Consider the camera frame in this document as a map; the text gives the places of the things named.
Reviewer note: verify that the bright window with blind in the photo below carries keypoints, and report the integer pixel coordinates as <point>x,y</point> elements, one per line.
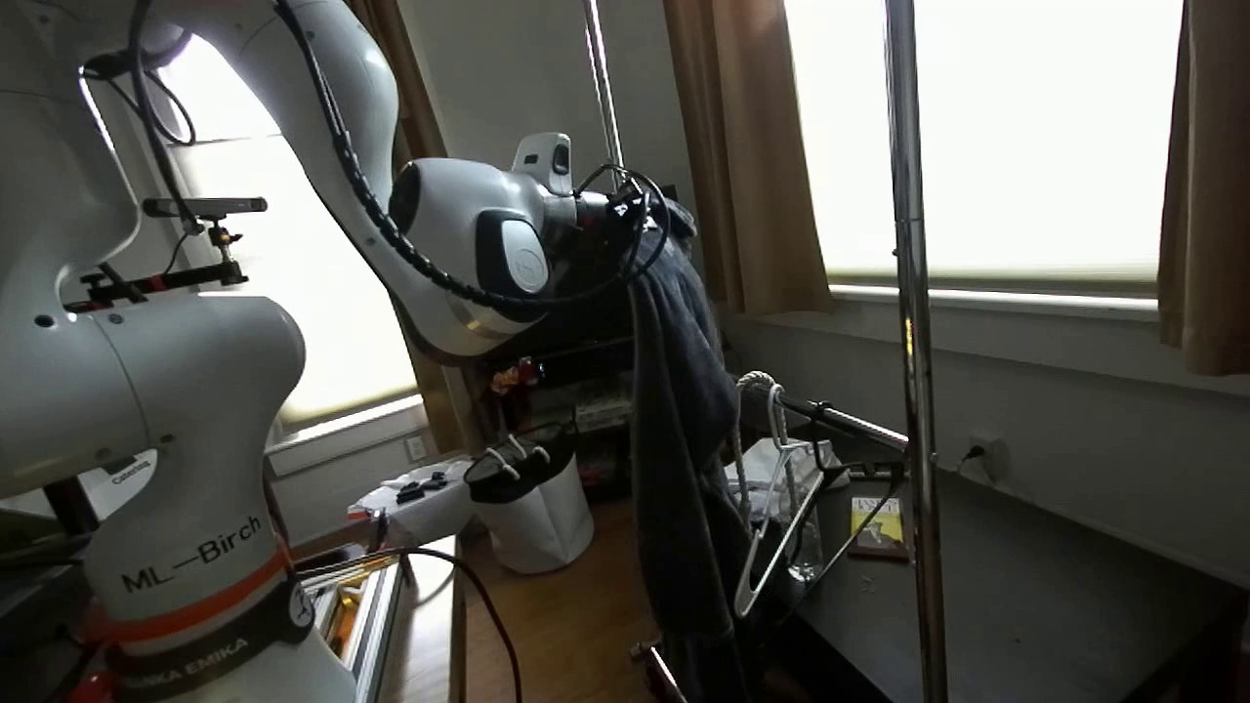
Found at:
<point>313,297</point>
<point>1042,129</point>

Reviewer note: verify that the thick chrome rack pole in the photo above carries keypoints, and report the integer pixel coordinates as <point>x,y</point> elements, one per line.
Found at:
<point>917,393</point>

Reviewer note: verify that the yellow book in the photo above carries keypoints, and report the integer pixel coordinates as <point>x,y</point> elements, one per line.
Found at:
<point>881,520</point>

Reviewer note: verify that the dark grey robe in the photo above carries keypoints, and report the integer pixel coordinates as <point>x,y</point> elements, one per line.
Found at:
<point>677,431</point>

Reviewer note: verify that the white game controller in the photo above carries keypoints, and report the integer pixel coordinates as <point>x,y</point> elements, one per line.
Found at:
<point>415,499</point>

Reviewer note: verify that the white plastic hanger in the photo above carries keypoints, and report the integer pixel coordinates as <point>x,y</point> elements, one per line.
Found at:
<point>782,531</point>

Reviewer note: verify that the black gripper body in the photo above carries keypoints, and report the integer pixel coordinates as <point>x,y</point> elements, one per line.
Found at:
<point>610,235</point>

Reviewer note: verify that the black camera on stand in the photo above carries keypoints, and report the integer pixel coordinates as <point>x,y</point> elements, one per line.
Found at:
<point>199,208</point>

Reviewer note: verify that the white trash bin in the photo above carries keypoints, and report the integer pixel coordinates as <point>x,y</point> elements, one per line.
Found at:
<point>540,520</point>

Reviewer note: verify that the small red object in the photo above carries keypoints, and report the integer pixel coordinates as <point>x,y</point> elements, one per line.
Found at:
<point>514,375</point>

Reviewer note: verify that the white wall outlet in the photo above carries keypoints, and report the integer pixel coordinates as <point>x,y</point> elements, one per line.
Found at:
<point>990,456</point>

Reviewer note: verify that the brown curtain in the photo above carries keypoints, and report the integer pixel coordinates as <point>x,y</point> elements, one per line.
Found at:
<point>453,393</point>
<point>749,142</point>
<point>1214,181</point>

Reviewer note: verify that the chrome rack base bar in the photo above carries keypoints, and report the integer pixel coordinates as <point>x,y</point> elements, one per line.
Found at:
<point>662,675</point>

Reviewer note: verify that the clear plastic bag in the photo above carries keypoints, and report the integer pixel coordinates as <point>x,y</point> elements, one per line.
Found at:
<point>763,474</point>

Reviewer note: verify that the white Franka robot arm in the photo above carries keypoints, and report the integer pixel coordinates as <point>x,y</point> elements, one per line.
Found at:
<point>171,375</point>

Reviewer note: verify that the black desk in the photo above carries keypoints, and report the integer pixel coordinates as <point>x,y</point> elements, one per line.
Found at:
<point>1042,611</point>

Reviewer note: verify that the chrome horizontal rack rod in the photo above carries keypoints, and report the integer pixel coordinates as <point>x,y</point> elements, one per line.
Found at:
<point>852,427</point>

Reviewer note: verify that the thin chrome rack pole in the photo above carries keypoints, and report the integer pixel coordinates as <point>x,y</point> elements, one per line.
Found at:
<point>602,91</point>

